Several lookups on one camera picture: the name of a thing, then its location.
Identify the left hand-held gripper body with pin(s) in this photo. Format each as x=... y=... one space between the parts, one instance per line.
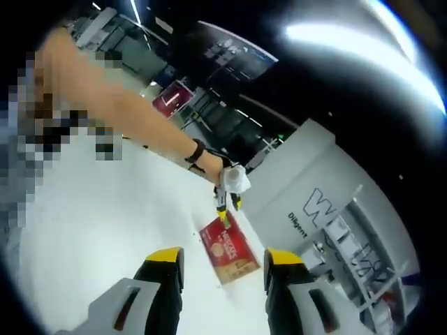
x=235 y=179

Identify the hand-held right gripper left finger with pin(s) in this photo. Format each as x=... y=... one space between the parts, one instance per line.
x=164 y=296

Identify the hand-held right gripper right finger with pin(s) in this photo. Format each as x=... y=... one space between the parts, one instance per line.
x=283 y=300

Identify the red coffee box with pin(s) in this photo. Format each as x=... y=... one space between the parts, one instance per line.
x=227 y=247

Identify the person's left hand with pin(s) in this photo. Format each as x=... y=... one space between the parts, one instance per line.
x=214 y=169

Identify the grey metal shelf rack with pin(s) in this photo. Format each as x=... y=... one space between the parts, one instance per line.
x=366 y=261

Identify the laptop with red screen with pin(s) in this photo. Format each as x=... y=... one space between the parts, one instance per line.
x=173 y=99

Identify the large monitor screen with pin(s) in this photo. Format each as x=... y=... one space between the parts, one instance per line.
x=241 y=52

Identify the ceiling light strip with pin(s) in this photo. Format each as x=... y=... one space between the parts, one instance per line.
x=366 y=59

